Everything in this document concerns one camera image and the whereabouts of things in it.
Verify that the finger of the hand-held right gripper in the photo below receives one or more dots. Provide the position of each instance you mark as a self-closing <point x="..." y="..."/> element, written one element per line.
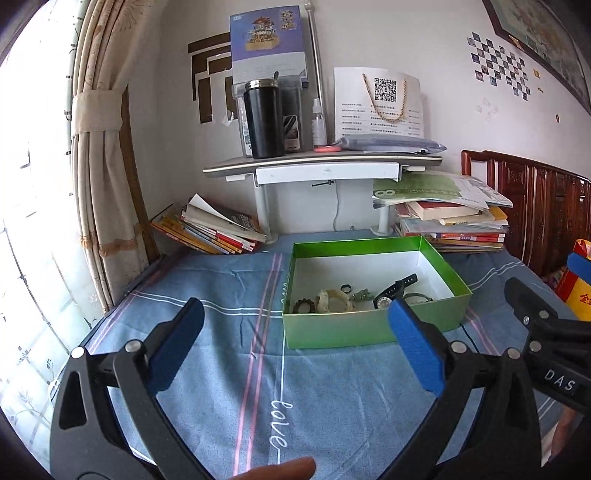
<point x="526" y="300"/>

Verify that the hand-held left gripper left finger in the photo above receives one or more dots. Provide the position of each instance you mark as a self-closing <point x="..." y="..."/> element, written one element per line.
<point x="178" y="346"/>

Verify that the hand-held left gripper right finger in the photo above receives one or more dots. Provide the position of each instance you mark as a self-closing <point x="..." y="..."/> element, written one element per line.
<point x="415" y="346"/>

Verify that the green cardboard box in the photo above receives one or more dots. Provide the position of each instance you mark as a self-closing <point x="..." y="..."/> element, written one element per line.
<point x="332" y="330"/>

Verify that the person's right forearm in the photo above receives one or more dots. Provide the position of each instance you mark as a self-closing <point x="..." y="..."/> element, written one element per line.
<point x="561" y="438"/>

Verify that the person's left hand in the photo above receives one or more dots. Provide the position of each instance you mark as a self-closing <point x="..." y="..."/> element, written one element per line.
<point x="281" y="470"/>

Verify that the red and yellow box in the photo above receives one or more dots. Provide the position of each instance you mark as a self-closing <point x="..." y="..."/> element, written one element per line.
<point x="577" y="295"/>

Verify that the black wristwatch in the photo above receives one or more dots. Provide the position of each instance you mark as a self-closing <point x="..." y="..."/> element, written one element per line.
<point x="397" y="286"/>

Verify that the blue striped bedsheet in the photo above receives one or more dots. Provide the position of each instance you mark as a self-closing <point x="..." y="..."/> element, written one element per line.
<point x="231" y="286"/>

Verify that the tall pile of books magazines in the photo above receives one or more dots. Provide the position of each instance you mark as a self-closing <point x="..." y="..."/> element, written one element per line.
<point x="461" y="226"/>

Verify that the beige bangle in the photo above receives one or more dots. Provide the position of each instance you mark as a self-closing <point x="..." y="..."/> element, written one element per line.
<point x="323" y="300"/>

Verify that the carved wooden headboard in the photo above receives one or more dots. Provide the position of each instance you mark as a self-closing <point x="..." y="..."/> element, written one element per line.
<point x="545" y="198"/>

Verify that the leaning stack of thin books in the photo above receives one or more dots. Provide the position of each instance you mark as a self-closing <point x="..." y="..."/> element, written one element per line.
<point x="217" y="235"/>

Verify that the beige curtain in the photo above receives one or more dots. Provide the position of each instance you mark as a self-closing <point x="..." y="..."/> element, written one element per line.
<point x="106" y="207"/>

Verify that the white sheer curtain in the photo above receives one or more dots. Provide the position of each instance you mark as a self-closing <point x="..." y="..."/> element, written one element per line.
<point x="37" y="277"/>

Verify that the grey white desk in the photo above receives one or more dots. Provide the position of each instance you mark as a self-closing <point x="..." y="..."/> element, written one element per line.
<point x="323" y="173"/>

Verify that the grey blue pouch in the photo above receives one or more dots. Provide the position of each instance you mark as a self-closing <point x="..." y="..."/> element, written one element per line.
<point x="388" y="143"/>

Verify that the red round lid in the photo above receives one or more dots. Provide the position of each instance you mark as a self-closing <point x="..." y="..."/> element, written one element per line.
<point x="328" y="148"/>

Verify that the clear plastic bottle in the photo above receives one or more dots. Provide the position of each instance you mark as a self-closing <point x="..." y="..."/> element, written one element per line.
<point x="242" y="134"/>

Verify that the black tumbler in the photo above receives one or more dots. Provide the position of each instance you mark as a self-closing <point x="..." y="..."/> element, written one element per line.
<point x="263" y="124"/>

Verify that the clear spray bottle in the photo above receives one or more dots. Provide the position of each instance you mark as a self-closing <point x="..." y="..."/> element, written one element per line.
<point x="318" y="129"/>

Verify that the white paper bag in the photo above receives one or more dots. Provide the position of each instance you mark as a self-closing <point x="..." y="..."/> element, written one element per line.
<point x="351" y="110"/>

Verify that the black carton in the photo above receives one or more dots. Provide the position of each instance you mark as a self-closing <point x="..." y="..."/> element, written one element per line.
<point x="292" y="129"/>

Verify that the beige curtain tieback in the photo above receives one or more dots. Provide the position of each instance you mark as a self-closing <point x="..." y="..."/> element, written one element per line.
<point x="94" y="113"/>

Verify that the blue printed model kit box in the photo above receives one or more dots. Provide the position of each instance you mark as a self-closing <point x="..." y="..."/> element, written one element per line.
<point x="268" y="60"/>

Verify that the metal rod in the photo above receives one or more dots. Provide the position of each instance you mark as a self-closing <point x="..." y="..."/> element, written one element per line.
<point x="315" y="55"/>

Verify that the wall photo grid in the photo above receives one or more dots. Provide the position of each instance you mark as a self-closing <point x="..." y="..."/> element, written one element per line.
<point x="501" y="64"/>

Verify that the framed wall picture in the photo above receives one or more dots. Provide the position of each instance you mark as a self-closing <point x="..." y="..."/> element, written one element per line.
<point x="549" y="41"/>

